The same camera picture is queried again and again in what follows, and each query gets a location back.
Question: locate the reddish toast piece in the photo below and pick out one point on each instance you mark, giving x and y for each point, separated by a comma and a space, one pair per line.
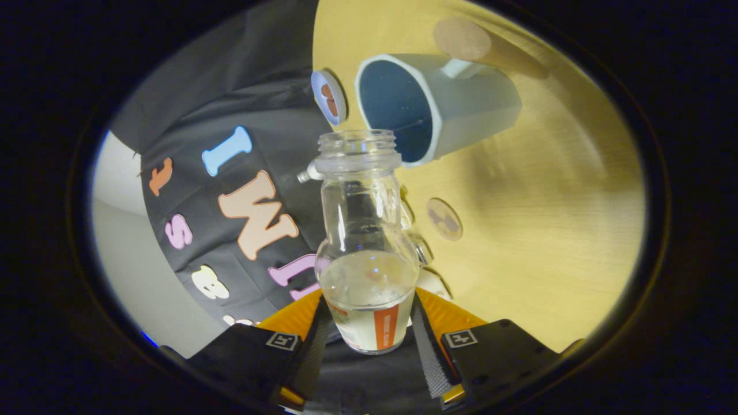
326, 91
333, 108

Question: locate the black backdrop cloth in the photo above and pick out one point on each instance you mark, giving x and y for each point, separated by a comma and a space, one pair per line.
190, 115

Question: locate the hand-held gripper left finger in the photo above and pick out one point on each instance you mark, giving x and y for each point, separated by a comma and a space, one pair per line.
308, 351

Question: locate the divided tray of grains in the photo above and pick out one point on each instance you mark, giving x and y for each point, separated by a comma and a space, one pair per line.
405, 210

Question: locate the clear toothpick holder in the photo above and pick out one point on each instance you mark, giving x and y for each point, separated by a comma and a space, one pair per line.
422, 251

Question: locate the round brown coaster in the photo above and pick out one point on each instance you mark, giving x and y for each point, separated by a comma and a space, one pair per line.
444, 219

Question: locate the small silver bottle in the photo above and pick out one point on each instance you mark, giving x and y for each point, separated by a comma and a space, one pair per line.
308, 173

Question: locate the clear glass juice bottle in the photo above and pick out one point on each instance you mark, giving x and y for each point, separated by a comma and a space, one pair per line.
366, 282

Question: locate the white toaster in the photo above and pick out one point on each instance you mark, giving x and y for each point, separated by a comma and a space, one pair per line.
433, 283

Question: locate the wooden table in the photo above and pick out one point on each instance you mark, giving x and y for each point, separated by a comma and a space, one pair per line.
548, 230

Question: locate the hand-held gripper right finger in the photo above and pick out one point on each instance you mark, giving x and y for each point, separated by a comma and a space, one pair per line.
429, 357

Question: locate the light blue plate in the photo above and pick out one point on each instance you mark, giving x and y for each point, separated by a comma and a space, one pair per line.
320, 80

